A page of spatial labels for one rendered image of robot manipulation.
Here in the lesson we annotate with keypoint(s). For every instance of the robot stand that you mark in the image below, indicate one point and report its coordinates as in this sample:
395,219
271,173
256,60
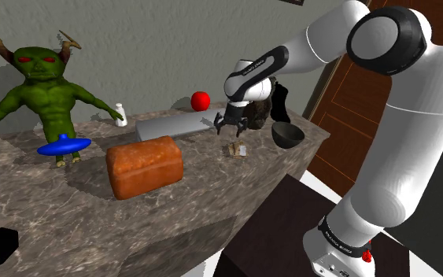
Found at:
282,226

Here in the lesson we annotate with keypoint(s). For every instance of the brown bread loaf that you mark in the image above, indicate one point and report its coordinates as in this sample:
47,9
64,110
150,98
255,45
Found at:
144,167

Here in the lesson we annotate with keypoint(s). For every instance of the green horned goblin figure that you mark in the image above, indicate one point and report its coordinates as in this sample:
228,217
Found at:
50,98

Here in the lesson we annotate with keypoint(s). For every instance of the brown wooden door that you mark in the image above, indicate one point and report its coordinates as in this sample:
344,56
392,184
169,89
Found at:
355,115

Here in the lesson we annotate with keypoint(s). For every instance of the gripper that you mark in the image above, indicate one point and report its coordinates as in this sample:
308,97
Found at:
233,112

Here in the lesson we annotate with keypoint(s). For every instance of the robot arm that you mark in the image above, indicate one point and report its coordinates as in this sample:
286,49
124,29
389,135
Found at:
416,126

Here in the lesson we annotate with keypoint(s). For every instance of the red apple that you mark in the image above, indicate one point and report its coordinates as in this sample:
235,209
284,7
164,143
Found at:
200,101

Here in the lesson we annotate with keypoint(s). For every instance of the blue flat spinning top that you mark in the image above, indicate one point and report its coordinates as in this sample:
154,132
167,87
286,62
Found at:
63,146

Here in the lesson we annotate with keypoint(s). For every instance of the small brown sandwich piece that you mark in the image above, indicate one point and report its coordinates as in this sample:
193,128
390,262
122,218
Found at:
237,149

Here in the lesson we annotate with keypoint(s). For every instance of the dark wall picture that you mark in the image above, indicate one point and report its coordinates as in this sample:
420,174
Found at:
293,1

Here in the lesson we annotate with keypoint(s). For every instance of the black upright object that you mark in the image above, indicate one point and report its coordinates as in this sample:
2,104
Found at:
280,103

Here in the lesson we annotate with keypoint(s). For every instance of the dark grey bowl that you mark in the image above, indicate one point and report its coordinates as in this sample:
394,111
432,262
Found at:
287,135

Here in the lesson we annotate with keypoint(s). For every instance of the dark brown lumpy rock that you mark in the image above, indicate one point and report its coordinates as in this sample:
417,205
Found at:
258,111

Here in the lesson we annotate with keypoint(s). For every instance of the white salt shaker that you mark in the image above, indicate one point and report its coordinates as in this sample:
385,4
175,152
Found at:
120,115

